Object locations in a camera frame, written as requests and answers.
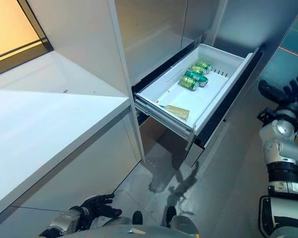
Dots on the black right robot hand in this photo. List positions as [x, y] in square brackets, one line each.
[293, 96]

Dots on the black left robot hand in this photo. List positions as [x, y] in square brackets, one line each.
[99, 207]

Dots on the white fridge drawer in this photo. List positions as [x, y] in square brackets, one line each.
[203, 106]

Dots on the yellow tea bottle green label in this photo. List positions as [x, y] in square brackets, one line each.
[176, 112]

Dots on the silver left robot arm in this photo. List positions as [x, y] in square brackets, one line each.
[64, 221]

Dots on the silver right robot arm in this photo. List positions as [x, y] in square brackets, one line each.
[280, 153]

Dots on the stainless steel fridge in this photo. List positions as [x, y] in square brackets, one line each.
[154, 32]

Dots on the black left robot foot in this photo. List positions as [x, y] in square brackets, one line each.
[137, 218]

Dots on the black robot foot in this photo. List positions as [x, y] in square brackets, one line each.
[137, 218]
[171, 215]

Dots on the grey robot torso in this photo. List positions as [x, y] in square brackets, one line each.
[149, 230]

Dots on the black right robot foot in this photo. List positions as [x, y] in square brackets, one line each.
[171, 215]

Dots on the grey tall side panel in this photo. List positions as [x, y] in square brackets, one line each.
[250, 24]

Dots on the green drink can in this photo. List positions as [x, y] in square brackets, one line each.
[196, 77]
[188, 83]
[204, 66]
[198, 70]

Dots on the white tall partition panel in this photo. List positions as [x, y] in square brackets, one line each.
[84, 42]

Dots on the black framed window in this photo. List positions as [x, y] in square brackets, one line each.
[12, 32]

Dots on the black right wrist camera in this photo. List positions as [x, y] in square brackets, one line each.
[266, 114]

